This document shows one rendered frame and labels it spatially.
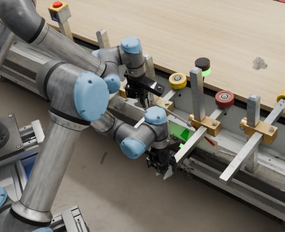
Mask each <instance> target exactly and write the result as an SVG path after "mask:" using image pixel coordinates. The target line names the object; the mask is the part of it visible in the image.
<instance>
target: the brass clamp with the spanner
mask: <svg viewBox="0 0 285 232"><path fill-rule="evenodd" d="M188 121H191V122H192V123H193V124H194V126H195V127H196V128H197V129H199V128H200V127H201V126H204V127H206V128H208V133H207V134H208V135H211V136H213V137H216V136H217V135H218V134H219V132H220V131H221V122H219V121H217V120H215V119H212V118H210V117H208V116H205V118H204V119H203V120H202V121H201V122H200V121H197V120H195V119H194V114H193V113H192V114H191V115H190V117H189V119H188ZM214 121H216V122H217V126H213V125H212V124H213V122H214Z"/></svg>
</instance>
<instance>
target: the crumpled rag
mask: <svg viewBox="0 0 285 232"><path fill-rule="evenodd" d="M253 63H254V65H253V66H252V68H253V69H256V70H259V69H260V68H262V69H266V67H267V66H268V65H267V63H265V62H264V60H263V59H261V58H260V57H257V58H256V59H255V60H254V61H253Z"/></svg>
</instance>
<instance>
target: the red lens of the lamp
mask: <svg viewBox="0 0 285 232"><path fill-rule="evenodd" d="M208 60H209V59H208ZM195 62H196V61H195ZM195 67H197V68H200V69H202V71H206V70H208V69H209V68H210V60H209V64H208V65H206V66H197V65H196V63H195Z"/></svg>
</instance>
